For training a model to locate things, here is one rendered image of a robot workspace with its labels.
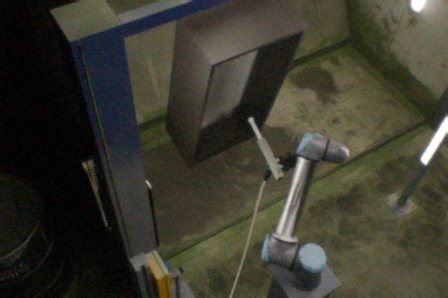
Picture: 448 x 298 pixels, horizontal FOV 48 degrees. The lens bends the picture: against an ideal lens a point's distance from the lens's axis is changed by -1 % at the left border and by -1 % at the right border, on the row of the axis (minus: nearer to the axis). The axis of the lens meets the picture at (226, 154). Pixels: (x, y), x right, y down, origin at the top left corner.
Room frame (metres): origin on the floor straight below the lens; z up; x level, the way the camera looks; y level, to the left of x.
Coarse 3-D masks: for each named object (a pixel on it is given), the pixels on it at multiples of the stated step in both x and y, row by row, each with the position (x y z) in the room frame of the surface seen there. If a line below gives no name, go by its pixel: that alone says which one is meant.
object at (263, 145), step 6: (252, 120) 2.14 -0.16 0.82; (252, 126) 2.10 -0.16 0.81; (258, 132) 2.05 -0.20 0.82; (258, 138) 2.01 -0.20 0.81; (258, 144) 1.97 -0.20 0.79; (264, 144) 1.95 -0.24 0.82; (264, 150) 1.90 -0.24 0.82; (270, 150) 1.91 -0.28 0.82; (264, 156) 1.88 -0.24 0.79; (270, 156) 1.86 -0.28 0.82; (270, 162) 1.82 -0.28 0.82; (276, 162) 1.82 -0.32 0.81; (270, 168) 1.80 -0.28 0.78; (276, 168) 1.78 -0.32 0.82; (264, 174) 1.83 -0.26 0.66; (270, 174) 1.81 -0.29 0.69; (276, 174) 1.73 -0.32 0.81; (282, 174) 1.74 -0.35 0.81; (264, 180) 1.81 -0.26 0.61; (276, 180) 1.71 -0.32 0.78
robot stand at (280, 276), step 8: (272, 264) 1.22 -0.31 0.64; (272, 272) 1.17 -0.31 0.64; (280, 272) 1.17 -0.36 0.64; (288, 272) 1.18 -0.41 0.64; (328, 272) 1.19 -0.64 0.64; (272, 280) 1.17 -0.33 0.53; (280, 280) 1.12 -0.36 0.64; (288, 280) 1.13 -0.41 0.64; (328, 280) 1.14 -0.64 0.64; (336, 280) 1.15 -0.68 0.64; (272, 288) 1.15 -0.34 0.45; (280, 288) 1.11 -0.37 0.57; (288, 288) 1.08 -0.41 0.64; (320, 288) 1.09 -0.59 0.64; (328, 288) 1.10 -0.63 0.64; (336, 288) 1.10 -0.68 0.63; (272, 296) 1.14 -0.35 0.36; (280, 296) 1.09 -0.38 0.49; (288, 296) 1.03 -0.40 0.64; (296, 296) 1.04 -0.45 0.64; (304, 296) 1.04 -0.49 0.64; (312, 296) 1.04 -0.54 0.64; (320, 296) 1.05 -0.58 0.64; (328, 296) 1.10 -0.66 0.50
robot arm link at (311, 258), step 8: (296, 248) 1.21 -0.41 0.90; (304, 248) 1.20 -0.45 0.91; (312, 248) 1.20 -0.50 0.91; (320, 248) 1.21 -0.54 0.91; (296, 256) 1.16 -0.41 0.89; (304, 256) 1.15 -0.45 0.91; (312, 256) 1.16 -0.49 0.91; (320, 256) 1.16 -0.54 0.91; (296, 264) 1.13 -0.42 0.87; (304, 264) 1.11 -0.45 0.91; (312, 264) 1.11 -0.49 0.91; (320, 264) 1.12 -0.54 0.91; (296, 272) 1.11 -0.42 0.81; (304, 272) 1.10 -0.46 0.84; (312, 272) 1.09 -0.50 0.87; (320, 272) 1.11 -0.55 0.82; (304, 280) 1.09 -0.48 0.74; (312, 280) 1.09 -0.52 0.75
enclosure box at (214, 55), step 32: (256, 0) 2.25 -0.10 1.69; (192, 32) 1.96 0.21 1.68; (224, 32) 1.99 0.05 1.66; (256, 32) 2.03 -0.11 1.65; (288, 32) 2.07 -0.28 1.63; (192, 64) 1.93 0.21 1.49; (224, 64) 2.40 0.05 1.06; (256, 64) 2.44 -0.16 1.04; (288, 64) 2.19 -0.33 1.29; (192, 96) 1.93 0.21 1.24; (224, 96) 2.52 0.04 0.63; (256, 96) 2.40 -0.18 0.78; (192, 128) 1.93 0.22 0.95; (224, 128) 2.33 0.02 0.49; (192, 160) 1.97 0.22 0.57
